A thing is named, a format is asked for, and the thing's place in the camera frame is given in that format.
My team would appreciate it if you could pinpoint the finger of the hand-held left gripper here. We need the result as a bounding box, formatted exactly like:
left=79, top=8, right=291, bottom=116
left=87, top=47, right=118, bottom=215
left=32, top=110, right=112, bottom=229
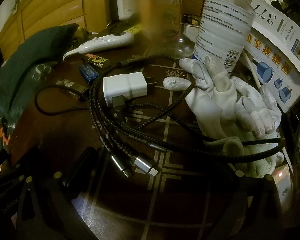
left=0, top=146, right=43, bottom=188

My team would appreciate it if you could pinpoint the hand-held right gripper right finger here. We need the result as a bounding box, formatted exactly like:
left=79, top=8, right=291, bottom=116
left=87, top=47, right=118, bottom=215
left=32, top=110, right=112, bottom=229
left=200, top=147, right=282, bottom=240

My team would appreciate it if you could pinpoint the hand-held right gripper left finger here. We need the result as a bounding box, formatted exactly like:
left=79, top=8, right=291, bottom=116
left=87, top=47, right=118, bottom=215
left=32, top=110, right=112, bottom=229
left=16, top=146, right=97, bottom=240

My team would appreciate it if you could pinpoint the white work glove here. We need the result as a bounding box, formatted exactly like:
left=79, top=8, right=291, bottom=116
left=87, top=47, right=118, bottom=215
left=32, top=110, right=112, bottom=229
left=202, top=136, right=285, bottom=179
left=163, top=55, right=238, bottom=141
left=231, top=76, right=283, bottom=140

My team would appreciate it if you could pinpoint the clear lighter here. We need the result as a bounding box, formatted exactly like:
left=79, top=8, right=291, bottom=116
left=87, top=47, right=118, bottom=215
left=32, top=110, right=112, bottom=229
left=56, top=78, right=89, bottom=100

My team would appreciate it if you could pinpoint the white charger plug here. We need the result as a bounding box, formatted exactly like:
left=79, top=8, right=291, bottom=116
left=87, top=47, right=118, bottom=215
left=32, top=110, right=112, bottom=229
left=102, top=72, right=158, bottom=105

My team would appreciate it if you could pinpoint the blue lighter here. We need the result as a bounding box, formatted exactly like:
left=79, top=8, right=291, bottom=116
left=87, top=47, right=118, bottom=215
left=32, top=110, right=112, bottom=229
left=78, top=63, right=101, bottom=84

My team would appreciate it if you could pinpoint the green printed blanket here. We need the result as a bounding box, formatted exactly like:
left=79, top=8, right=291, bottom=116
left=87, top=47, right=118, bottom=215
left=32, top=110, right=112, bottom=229
left=0, top=24, right=80, bottom=178

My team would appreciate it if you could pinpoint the black lighter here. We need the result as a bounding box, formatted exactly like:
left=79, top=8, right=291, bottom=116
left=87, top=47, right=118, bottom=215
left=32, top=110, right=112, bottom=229
left=82, top=53, right=112, bottom=69

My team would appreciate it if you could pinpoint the white box with blue cups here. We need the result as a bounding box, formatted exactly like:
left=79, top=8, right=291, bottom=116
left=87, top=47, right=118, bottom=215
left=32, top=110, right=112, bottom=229
left=242, top=26, right=300, bottom=114

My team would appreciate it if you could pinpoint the white handheld wand device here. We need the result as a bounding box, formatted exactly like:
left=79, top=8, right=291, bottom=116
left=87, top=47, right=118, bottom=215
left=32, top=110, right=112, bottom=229
left=62, top=31, right=136, bottom=60

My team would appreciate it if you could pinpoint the clear glass jar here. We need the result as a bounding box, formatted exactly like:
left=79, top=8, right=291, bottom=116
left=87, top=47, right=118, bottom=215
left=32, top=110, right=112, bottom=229
left=173, top=25, right=198, bottom=59

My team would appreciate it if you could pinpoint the black round disc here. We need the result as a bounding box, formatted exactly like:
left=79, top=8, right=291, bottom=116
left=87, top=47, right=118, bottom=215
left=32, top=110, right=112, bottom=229
left=107, top=20, right=133, bottom=34

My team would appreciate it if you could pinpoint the clear plastic bottle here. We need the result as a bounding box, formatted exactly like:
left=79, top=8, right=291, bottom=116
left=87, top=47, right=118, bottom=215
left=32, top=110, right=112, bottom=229
left=191, top=0, right=257, bottom=73

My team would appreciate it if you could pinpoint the wooden headboard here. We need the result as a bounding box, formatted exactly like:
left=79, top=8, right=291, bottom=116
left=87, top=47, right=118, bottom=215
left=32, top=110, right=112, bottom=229
left=0, top=0, right=117, bottom=55

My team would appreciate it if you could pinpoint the white box with large digits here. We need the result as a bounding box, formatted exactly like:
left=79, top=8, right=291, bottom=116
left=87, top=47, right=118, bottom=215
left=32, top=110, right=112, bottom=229
left=250, top=0, right=300, bottom=54

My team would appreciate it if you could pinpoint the white plastic jar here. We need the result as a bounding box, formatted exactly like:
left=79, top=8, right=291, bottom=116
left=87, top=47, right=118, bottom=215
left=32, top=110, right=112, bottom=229
left=116, top=0, right=141, bottom=22

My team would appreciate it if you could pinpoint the thin black cable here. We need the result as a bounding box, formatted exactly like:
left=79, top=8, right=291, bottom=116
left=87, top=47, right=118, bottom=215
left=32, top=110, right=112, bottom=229
left=35, top=84, right=91, bottom=117

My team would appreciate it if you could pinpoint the black braided charging cable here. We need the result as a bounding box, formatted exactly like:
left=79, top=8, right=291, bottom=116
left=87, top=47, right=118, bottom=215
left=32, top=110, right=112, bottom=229
left=88, top=53, right=286, bottom=181

